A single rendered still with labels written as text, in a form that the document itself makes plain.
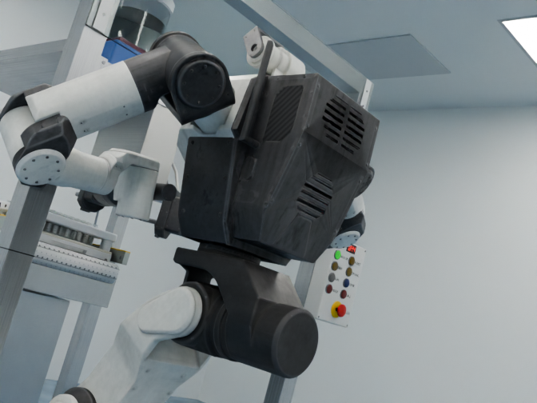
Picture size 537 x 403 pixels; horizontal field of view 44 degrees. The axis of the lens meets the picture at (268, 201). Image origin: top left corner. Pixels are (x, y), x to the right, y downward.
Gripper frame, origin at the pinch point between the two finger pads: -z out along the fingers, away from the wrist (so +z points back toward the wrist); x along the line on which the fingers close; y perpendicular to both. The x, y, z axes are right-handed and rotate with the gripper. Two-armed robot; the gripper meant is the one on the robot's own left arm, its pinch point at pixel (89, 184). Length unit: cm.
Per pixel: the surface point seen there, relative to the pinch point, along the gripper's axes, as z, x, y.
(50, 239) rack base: -11.7, 13.7, 0.4
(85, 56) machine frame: 1.5, -25.6, -10.3
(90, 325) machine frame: -120, 41, 71
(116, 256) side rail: -13.2, 13.1, 18.4
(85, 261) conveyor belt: -8.6, 16.5, 8.8
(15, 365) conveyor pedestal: -20.2, 44.5, 5.4
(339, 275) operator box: -6, -1, 90
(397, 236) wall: -207, -72, 349
